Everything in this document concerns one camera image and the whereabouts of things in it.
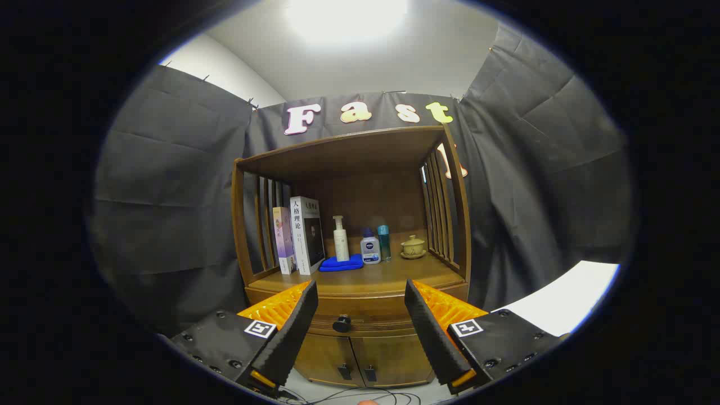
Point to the white bottle with blue cap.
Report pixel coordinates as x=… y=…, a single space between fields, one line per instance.
x=370 y=250

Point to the wooden cabinet door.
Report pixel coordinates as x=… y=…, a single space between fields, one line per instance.
x=394 y=360
x=326 y=360

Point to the brown wooden cabinet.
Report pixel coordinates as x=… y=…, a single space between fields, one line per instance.
x=365 y=197

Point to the white board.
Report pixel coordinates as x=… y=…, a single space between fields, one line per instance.
x=562 y=298

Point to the thick white book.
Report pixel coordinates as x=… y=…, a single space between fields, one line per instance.
x=301 y=236

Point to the white pump bottle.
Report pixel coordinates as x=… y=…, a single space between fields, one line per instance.
x=341 y=244

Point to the yellow ceramic lidded teacup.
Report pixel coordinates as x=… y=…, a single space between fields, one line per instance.
x=413 y=247

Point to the wooden drawer with black knob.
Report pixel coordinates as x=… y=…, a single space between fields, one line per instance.
x=365 y=309

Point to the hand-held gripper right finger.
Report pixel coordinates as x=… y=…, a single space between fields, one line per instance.
x=433 y=337

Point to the purple book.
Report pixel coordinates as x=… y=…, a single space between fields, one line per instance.
x=283 y=242

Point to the teal transparent bottle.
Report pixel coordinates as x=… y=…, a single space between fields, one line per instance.
x=384 y=242

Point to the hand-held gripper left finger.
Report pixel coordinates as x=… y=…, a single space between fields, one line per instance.
x=292 y=332

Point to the black backdrop cloth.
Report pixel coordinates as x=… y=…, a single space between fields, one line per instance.
x=169 y=197

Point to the wooden countertop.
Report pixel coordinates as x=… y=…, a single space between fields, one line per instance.
x=382 y=275

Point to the blue folded cloth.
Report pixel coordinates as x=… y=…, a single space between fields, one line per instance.
x=340 y=264

